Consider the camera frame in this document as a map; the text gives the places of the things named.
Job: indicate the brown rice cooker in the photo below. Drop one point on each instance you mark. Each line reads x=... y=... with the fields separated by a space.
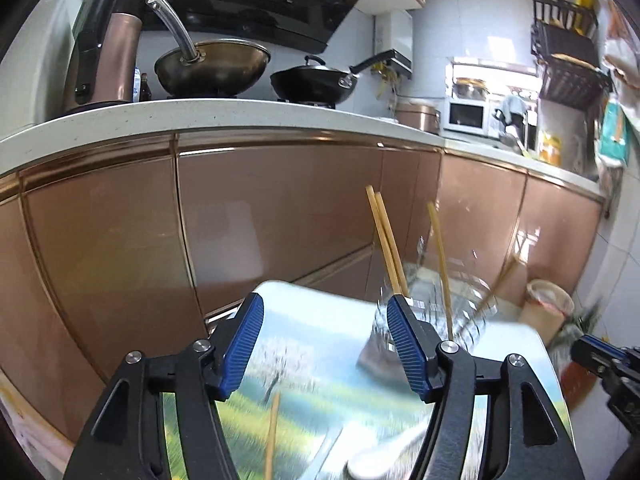
x=417 y=117

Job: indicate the white spoon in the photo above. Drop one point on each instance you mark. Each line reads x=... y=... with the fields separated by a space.
x=370 y=465

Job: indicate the beige trash bin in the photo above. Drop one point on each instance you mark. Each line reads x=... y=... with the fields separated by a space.
x=540 y=315

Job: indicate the black wall rack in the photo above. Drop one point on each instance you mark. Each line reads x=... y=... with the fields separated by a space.
x=570 y=40

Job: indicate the black wok with lid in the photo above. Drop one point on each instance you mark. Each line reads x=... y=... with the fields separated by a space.
x=310 y=87

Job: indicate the yellow bottle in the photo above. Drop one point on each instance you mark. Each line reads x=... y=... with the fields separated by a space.
x=550 y=147

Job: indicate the green tissue pack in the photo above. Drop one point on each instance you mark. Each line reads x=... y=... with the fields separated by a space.
x=612 y=135

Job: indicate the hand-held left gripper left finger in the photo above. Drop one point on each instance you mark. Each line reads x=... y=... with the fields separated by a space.
x=240 y=350

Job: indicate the brown thermos kettle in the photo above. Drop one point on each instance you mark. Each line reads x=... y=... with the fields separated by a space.
x=110 y=55

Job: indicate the white kitchen countertop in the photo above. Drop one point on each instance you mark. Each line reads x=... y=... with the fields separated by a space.
x=200 y=110

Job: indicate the blue white carton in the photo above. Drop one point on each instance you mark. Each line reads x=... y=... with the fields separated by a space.
x=136 y=82

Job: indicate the white water heater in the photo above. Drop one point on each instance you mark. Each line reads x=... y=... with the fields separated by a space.
x=400 y=35

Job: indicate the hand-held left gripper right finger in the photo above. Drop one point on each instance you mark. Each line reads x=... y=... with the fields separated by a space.
x=410 y=350

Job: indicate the steel steamer pot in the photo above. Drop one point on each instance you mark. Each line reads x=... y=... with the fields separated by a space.
x=470 y=89

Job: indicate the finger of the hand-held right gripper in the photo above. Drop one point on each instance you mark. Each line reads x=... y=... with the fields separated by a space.
x=587 y=360
x=607 y=347

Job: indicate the white microwave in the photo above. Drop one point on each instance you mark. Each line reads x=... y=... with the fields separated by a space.
x=465 y=116

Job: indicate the grey cloth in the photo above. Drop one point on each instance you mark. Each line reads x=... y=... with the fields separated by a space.
x=372 y=357

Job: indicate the black range hood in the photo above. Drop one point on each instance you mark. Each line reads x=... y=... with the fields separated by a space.
x=260 y=0

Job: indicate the brown kitchen base cabinets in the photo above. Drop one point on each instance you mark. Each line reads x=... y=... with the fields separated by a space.
x=275 y=200

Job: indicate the golden wok with lid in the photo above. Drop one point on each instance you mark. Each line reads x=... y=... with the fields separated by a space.
x=210 y=70

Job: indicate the dark sauce bottle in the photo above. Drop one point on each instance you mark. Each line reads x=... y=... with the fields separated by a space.
x=145 y=89

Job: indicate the hanging plastic bags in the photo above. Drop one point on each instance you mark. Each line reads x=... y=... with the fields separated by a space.
x=622 y=55

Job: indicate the light blue towel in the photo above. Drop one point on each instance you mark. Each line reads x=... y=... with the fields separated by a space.
x=512 y=107

